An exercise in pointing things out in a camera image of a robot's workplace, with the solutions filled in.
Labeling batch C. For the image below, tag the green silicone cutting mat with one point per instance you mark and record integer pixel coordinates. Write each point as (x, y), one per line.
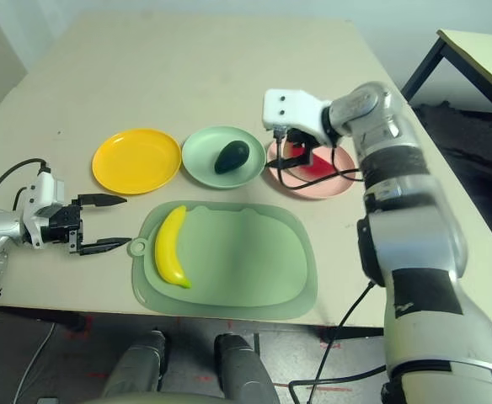
(237, 269)

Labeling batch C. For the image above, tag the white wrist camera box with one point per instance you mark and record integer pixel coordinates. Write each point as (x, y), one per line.
(44, 189)
(292, 109)

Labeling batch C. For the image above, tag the yellow plastic plate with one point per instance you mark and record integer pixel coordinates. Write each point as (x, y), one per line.
(136, 162)

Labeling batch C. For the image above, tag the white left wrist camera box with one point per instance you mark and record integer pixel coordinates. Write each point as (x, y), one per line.
(44, 189)

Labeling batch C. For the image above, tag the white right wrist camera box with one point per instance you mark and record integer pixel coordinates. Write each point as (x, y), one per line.
(292, 109)

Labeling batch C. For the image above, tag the grey right robot leg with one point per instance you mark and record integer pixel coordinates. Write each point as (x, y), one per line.
(242, 366)

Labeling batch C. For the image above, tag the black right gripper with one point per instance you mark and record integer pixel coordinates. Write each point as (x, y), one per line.
(303, 139)

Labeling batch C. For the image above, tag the pink plastic plate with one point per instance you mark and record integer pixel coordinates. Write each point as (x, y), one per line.
(313, 190)

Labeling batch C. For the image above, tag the mint green plastic plate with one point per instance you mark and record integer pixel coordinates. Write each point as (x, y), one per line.
(199, 164)

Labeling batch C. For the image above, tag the side table with black legs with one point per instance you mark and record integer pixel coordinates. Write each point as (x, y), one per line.
(482, 59)

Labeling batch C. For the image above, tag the black table support beam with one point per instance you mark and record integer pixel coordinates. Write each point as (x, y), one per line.
(67, 322)
(351, 332)

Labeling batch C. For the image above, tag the red floor tape corner mark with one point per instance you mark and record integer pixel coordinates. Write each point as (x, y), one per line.
(332, 345)
(87, 328)

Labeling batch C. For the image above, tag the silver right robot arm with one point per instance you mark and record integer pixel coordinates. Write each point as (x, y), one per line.
(397, 235)

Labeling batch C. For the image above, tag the grey robot torso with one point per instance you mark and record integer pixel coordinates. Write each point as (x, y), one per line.
(153, 400)

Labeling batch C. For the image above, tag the red floor tape strip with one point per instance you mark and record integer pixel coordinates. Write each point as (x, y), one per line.
(330, 389)

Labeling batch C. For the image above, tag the grey robot leg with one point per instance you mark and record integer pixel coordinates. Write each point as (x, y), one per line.
(242, 366)
(138, 362)

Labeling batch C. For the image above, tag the yellow toy banana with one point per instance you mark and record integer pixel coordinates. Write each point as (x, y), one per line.
(166, 248)

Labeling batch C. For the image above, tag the grey left robot leg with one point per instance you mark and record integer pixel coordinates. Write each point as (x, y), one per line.
(138, 362)

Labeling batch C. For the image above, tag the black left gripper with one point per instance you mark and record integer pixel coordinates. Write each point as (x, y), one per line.
(62, 227)

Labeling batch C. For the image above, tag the dark green toy avocado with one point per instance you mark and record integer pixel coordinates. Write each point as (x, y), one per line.
(231, 157)

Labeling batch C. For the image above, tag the grey flat floor object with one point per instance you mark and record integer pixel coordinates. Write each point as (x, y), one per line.
(48, 401)

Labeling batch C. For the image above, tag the red toy watermelon slice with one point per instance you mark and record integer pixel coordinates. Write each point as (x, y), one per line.
(319, 166)

